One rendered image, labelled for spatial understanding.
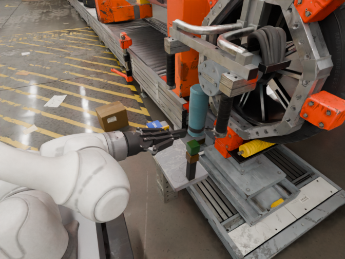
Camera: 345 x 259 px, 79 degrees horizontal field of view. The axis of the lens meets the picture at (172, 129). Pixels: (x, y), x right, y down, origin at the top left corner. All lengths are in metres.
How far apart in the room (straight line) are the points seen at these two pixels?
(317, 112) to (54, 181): 0.66
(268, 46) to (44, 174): 0.56
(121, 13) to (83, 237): 2.61
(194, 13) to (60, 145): 0.85
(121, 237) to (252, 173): 0.78
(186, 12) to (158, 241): 1.17
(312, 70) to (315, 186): 1.05
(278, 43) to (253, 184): 0.82
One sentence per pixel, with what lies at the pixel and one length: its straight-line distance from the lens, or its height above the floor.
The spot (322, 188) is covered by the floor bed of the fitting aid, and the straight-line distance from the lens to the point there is 1.63.
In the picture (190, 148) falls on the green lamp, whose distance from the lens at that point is 0.76.
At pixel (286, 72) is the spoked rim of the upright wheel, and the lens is 0.86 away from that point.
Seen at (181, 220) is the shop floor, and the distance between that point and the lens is 1.33.
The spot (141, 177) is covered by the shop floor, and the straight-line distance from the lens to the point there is 1.50.
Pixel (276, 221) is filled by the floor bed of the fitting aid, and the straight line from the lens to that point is 1.36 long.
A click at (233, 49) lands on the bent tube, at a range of 0.59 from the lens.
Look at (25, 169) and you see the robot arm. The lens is 0.42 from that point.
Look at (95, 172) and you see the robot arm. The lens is 0.41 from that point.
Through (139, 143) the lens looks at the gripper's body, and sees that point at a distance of 0.62.
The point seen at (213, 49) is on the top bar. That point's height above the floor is 0.98.
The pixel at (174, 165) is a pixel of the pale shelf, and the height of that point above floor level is 0.45.
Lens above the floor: 1.20
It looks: 41 degrees down
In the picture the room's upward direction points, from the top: straight up
